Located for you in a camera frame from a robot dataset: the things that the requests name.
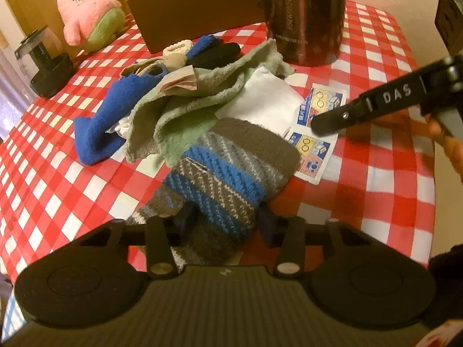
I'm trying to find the pink starfish plush toy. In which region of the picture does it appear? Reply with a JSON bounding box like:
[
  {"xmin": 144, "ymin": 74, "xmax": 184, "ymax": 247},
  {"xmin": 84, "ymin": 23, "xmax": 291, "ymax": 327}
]
[{"xmin": 56, "ymin": 0, "xmax": 126, "ymax": 53}]

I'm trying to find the black base glass jar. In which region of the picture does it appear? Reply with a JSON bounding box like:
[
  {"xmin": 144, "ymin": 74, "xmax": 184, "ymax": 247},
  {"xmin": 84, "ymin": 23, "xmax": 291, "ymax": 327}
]
[{"xmin": 14, "ymin": 26, "xmax": 75, "ymax": 99}]

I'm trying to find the black fuzzy pompom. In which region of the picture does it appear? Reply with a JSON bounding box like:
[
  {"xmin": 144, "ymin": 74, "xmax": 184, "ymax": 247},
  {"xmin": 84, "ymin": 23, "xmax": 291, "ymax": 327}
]
[{"xmin": 188, "ymin": 42, "xmax": 241, "ymax": 70}]

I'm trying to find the person's right hand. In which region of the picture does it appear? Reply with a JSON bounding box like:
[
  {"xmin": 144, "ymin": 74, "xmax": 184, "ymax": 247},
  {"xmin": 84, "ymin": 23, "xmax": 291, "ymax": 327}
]
[{"xmin": 370, "ymin": 107, "xmax": 462, "ymax": 176}]

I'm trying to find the beige cloth piece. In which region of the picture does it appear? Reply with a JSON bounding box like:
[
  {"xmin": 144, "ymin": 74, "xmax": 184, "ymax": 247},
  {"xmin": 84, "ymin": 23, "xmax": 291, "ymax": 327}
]
[{"xmin": 120, "ymin": 53, "xmax": 198, "ymax": 92}]

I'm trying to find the brown cardboard box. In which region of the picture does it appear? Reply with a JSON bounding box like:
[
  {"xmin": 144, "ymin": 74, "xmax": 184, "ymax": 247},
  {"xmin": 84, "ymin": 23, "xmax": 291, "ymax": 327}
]
[{"xmin": 127, "ymin": 0, "xmax": 264, "ymax": 53}]

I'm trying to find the blue fleece glove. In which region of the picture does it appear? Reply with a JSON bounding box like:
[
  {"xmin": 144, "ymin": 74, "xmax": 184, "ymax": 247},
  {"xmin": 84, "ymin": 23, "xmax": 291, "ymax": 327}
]
[{"xmin": 73, "ymin": 35, "xmax": 221, "ymax": 166}]

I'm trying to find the dark brown thermos bottle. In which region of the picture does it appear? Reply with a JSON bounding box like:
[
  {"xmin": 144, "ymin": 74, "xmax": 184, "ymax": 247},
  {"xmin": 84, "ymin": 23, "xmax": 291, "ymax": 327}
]
[{"xmin": 263, "ymin": 0, "xmax": 346, "ymax": 67}]

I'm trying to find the striped knitted sock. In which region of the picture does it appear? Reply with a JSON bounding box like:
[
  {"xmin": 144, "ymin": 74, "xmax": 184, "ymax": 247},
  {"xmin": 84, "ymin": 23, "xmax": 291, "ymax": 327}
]
[{"xmin": 127, "ymin": 118, "xmax": 300, "ymax": 265}]

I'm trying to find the white paper sheet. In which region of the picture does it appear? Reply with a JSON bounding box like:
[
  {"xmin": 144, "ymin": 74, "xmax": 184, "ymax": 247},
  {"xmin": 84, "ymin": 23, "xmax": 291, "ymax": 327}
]
[{"xmin": 215, "ymin": 66, "xmax": 304, "ymax": 137}]

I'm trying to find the green towel cloth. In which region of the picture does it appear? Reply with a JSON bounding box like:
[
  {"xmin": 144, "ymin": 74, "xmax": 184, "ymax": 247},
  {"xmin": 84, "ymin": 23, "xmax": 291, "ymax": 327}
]
[{"xmin": 124, "ymin": 39, "xmax": 295, "ymax": 167}]

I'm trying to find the red white checkered tablecloth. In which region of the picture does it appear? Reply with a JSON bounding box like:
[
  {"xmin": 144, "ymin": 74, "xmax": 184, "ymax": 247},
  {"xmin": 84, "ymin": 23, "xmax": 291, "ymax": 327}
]
[{"xmin": 1, "ymin": 1, "xmax": 435, "ymax": 278}]

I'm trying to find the cream scrunchie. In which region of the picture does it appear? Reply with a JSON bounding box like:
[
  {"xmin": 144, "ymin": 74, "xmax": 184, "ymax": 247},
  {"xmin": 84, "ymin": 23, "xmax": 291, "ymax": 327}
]
[{"xmin": 162, "ymin": 39, "xmax": 194, "ymax": 56}]

